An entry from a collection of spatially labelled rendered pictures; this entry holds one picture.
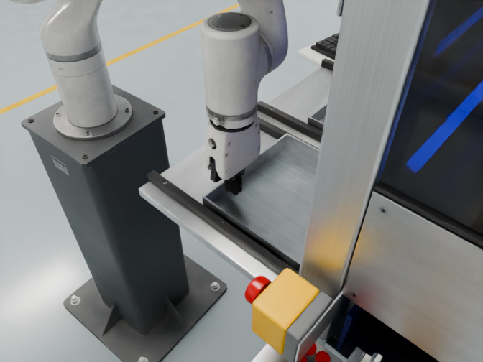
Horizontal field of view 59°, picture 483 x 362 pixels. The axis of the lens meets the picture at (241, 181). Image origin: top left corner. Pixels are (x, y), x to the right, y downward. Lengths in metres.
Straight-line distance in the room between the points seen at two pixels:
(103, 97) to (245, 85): 0.50
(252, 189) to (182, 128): 1.66
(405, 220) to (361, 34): 0.18
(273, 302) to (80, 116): 0.70
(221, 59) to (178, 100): 2.11
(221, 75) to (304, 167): 0.36
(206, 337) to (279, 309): 1.14
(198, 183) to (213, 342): 0.88
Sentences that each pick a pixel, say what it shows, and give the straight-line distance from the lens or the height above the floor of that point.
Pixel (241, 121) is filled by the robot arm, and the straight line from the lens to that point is 0.67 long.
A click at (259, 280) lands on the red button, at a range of 0.57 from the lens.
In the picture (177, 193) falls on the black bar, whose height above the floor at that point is 0.90.
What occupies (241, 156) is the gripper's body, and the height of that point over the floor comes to 1.01.
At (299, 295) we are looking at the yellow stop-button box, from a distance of 0.55.
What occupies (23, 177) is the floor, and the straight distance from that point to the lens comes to 2.42.
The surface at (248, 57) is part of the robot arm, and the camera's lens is 0.62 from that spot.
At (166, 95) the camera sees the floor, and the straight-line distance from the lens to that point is 2.78.
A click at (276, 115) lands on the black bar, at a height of 0.89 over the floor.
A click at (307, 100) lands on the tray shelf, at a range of 1.12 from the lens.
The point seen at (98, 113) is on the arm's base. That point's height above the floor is 0.90.
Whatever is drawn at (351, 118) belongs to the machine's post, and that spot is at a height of 1.27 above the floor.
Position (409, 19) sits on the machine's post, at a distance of 0.34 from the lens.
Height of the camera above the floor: 1.50
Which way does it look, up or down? 44 degrees down
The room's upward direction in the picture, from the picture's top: straight up
